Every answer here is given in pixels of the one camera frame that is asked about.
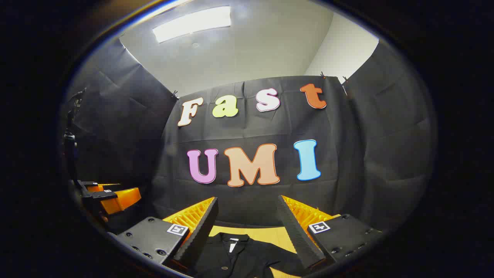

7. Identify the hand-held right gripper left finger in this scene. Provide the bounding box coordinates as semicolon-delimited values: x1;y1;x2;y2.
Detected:
116;196;219;271

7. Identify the black button shirt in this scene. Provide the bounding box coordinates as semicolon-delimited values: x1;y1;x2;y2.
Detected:
189;233;309;278

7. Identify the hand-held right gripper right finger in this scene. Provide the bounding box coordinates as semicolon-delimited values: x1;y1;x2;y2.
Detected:
276;195;382;271

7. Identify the black backdrop cloth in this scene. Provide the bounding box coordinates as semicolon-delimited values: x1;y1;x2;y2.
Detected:
64;39;438;232

